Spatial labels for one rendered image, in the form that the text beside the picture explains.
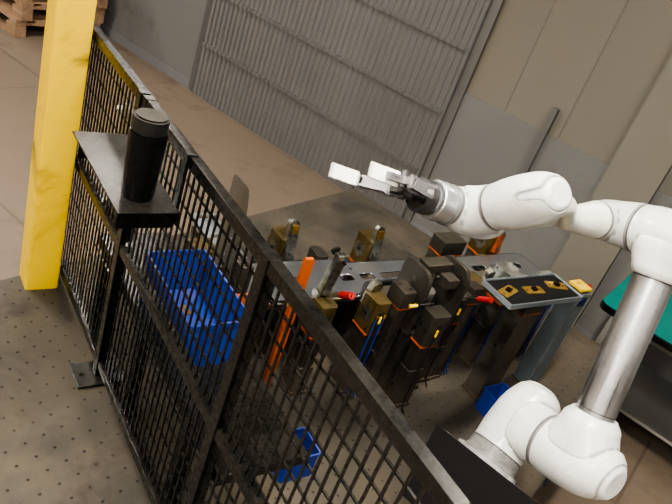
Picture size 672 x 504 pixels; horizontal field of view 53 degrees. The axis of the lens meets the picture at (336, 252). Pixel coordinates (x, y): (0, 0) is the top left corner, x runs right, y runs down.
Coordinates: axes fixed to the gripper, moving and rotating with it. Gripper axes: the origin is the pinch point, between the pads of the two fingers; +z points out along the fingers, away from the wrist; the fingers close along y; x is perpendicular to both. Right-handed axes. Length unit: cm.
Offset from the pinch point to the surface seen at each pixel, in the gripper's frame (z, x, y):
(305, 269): -25, -21, 50
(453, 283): -76, -14, 46
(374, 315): -54, -29, 53
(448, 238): -110, 5, 90
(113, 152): 34, -5, 46
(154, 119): 34.4, 0.0, 19.0
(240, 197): -4, -6, 58
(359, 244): -69, -7, 91
